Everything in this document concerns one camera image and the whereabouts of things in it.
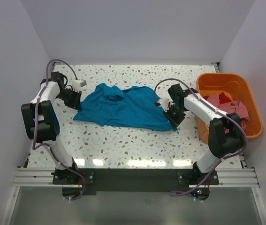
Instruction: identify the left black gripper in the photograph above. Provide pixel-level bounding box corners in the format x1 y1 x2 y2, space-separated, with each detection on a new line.
56 88 82 111

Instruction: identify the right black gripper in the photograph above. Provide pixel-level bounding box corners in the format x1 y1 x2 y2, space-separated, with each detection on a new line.
163 105 186 129

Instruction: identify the blue t shirt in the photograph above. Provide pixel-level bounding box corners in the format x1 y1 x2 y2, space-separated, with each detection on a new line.
73 83 177 132

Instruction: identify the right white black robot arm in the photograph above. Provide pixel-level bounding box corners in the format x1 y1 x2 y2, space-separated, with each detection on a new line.
156 84 246 184

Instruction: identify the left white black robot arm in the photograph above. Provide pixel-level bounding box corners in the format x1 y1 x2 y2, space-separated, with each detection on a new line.
21 72 82 184

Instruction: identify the red t shirt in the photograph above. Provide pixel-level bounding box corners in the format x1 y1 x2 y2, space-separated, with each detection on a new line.
219 92 232 105

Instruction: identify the pink t shirt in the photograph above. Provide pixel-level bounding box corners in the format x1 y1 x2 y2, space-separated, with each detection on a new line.
204 94 250 130

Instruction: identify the orange plastic basket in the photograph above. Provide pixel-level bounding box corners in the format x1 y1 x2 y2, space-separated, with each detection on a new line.
197 73 263 139

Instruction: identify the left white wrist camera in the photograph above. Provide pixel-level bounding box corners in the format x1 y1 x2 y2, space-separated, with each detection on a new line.
71 79 87 91

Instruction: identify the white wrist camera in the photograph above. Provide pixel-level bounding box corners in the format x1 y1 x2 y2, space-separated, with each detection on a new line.
71 79 87 91
156 98 170 111

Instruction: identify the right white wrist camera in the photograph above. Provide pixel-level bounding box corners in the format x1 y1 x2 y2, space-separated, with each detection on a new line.
156 98 170 111

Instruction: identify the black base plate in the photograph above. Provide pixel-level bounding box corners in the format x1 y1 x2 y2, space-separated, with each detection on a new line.
51 169 219 197

